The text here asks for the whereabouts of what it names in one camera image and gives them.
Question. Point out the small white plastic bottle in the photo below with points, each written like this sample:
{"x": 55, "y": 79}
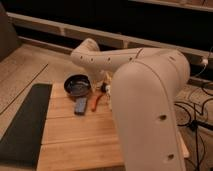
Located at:
{"x": 106, "y": 88}

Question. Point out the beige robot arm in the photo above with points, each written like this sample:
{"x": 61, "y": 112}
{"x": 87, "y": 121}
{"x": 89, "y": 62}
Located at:
{"x": 143, "y": 89}

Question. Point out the dark round bowl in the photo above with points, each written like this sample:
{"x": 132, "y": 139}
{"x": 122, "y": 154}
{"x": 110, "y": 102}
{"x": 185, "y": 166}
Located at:
{"x": 77, "y": 85}

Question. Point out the blue grey rectangular block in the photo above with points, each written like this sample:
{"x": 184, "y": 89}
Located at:
{"x": 80, "y": 106}

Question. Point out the dark green floor mat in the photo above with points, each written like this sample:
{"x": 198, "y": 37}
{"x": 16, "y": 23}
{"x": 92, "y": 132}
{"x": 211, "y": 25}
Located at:
{"x": 20, "y": 144}

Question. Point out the grey chair edge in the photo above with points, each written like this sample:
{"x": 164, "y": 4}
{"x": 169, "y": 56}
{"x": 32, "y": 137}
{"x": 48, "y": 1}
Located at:
{"x": 9, "y": 40}

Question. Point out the wooden shelf rail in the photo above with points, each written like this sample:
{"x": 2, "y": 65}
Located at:
{"x": 102, "y": 37}

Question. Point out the white wall plug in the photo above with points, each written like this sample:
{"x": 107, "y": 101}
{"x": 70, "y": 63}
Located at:
{"x": 204, "y": 61}

